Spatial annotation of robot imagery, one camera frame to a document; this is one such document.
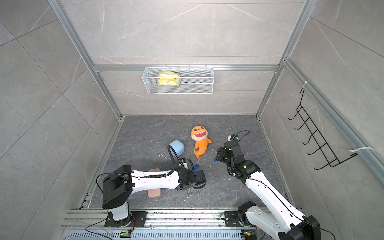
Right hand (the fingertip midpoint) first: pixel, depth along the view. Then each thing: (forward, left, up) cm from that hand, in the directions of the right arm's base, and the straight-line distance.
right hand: (220, 150), depth 80 cm
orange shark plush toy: (+18, +11, -9) cm, 23 cm away
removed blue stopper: (+4, +1, -18) cm, 18 cm away
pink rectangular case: (-18, +36, -14) cm, 42 cm away
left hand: (-11, +16, -13) cm, 23 cm away
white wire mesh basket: (+48, +15, +13) cm, 52 cm away
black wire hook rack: (+6, -42, +14) cm, 44 cm away
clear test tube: (-17, +18, -17) cm, 30 cm away
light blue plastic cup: (+8, +25, -9) cm, 28 cm away
